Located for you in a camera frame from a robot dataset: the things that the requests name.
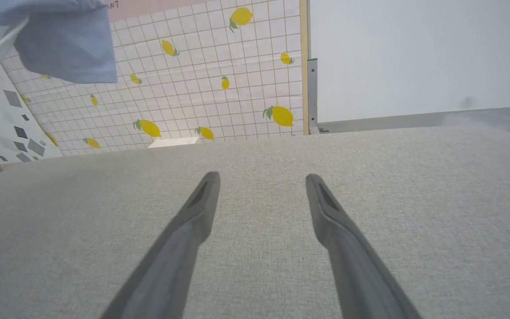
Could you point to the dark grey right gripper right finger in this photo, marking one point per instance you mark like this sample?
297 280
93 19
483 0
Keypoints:
348 248

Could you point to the white partition board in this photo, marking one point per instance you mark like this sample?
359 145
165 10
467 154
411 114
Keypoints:
414 53

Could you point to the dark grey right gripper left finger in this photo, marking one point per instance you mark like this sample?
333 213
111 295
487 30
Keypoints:
179 239

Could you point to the grey diamond pattern panel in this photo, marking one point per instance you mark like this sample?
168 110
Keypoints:
7 124

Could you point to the lemon print partition panel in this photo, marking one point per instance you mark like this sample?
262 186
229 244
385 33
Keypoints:
202 97

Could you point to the white box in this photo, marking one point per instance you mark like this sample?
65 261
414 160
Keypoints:
173 142

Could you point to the light blue polo shirt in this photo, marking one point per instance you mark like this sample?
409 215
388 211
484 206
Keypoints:
69 44

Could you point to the grey metal partition leg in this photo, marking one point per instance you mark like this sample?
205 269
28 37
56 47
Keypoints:
312 97

